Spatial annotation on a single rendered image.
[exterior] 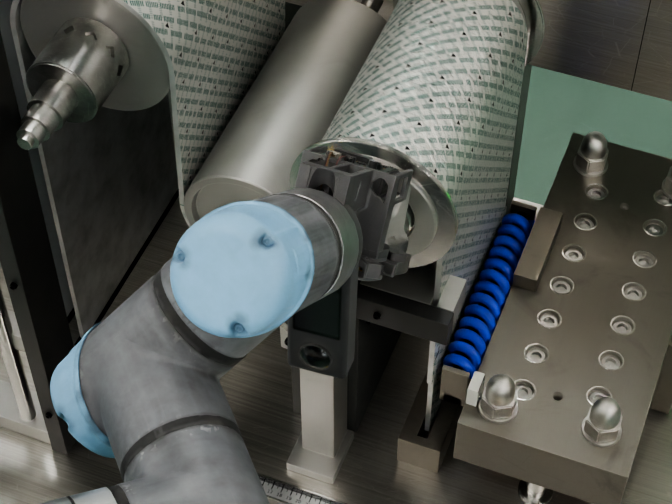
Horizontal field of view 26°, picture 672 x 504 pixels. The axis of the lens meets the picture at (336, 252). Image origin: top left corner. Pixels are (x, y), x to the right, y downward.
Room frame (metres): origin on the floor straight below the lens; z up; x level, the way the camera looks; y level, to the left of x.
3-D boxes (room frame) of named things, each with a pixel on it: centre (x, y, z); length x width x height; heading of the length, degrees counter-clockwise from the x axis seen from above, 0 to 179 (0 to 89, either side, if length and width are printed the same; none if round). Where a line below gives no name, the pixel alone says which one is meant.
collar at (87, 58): (0.88, 0.21, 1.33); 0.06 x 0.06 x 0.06; 69
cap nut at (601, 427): (0.73, -0.24, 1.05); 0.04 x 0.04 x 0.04
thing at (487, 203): (0.90, -0.13, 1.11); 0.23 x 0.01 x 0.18; 159
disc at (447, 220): (0.81, -0.03, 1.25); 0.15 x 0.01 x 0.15; 69
